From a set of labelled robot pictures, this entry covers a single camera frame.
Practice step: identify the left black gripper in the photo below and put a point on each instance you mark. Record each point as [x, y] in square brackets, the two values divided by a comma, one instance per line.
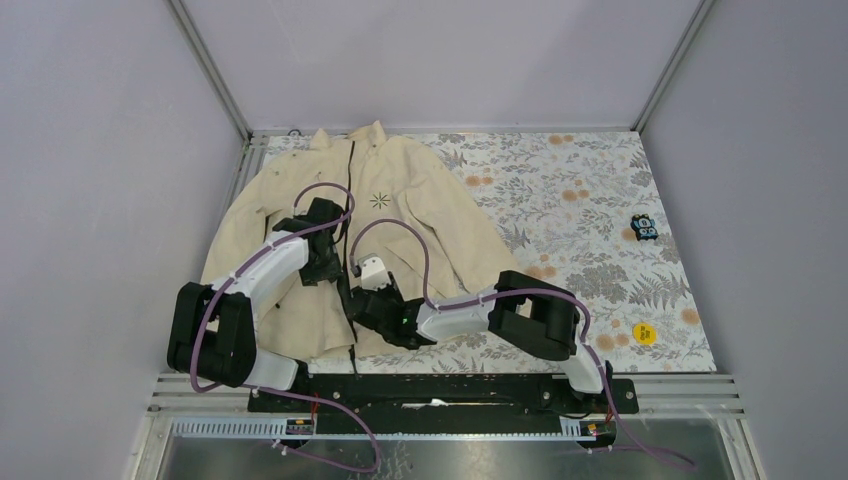
[331, 270]

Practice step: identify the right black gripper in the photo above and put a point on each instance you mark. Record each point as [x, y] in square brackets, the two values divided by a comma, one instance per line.
[391, 289]

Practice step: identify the cream zip-up jacket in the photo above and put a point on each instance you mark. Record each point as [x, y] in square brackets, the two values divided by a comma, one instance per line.
[411, 211]

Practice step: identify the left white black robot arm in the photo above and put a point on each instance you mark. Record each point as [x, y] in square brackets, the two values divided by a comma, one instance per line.
[215, 326]

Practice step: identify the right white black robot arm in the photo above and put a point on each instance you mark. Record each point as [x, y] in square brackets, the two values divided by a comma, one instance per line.
[542, 320]

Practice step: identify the floral patterned table cloth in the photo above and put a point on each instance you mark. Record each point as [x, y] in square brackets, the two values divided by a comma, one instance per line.
[562, 204]

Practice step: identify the yellow round sticker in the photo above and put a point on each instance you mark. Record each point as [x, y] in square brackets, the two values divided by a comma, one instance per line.
[645, 334]

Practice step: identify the small blue black toy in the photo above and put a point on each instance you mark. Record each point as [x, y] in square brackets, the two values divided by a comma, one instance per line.
[644, 227]

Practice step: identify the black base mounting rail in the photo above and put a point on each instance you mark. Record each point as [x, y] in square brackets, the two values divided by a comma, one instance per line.
[434, 404]

